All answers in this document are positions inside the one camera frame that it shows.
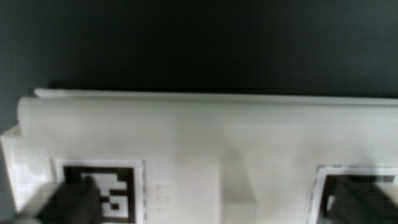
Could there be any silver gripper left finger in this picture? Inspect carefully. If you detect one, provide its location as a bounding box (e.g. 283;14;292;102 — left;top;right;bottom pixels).
36;177;104;224

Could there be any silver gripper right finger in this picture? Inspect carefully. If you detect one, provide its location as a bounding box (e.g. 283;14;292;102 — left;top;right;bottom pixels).
327;178;398;224

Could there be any white door with knob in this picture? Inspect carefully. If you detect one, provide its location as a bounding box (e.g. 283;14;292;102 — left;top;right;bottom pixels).
0;89;398;224

